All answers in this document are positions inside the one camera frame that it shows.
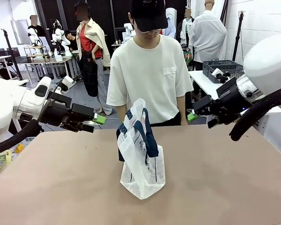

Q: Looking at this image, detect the bystander in black t-shirt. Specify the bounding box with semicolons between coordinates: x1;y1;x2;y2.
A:
28;15;46;45

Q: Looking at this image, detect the mannequin with white shirt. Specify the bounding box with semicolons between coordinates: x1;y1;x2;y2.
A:
191;0;228;64

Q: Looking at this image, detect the black tripod stand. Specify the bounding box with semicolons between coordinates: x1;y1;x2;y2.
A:
232;10;246;62
0;28;23;81

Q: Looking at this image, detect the mannequin with cream jacket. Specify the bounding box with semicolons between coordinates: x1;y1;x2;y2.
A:
75;0;112;116

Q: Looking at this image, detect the bystander in blue shirt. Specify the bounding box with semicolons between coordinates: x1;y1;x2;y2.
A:
164;22;177;44

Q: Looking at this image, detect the grey plastic basket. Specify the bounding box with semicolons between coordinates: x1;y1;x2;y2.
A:
208;64;245;84
203;60;237;78

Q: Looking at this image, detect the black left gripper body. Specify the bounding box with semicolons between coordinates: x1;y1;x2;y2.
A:
43;91;95;127

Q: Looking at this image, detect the background work table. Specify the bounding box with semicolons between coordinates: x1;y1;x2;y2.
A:
20;55;78;85

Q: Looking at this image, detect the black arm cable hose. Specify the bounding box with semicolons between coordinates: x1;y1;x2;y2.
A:
0;99;52;156
228;95;281;142

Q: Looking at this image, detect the clear plastic shopping bag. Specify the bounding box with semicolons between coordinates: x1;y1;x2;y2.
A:
116;98;166;200

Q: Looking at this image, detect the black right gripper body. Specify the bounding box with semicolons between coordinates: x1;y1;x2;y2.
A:
192;78;251;124

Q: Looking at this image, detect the clear plastic storage bin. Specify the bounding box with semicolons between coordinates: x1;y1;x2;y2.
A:
13;136;36;152

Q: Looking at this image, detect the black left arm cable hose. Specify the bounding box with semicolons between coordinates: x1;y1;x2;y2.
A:
0;99;52;156

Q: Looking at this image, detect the person in white t-shirt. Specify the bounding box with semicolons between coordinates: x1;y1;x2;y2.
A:
106;0;194;127

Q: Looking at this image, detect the seated bystander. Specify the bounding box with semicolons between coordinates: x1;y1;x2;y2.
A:
64;30;79;51

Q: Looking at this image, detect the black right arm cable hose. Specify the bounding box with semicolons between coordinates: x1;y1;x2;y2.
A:
228;95;281;142

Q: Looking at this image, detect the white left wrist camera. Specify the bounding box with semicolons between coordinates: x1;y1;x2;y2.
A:
61;75;74;90

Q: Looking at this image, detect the black baseball cap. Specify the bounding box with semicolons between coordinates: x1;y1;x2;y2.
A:
129;0;168;32

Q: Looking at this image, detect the person's left forearm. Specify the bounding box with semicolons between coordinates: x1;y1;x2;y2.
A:
177;95;188;121

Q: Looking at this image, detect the wire shelf rack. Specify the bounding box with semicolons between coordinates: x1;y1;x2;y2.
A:
23;45;50;63

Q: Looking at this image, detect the bystander in white coat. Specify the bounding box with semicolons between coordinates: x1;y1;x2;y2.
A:
179;8;195;49

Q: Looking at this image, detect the white side table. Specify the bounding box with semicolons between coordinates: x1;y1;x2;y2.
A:
189;69;225;100

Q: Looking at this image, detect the grey wall board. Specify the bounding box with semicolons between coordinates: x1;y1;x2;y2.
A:
10;19;31;45

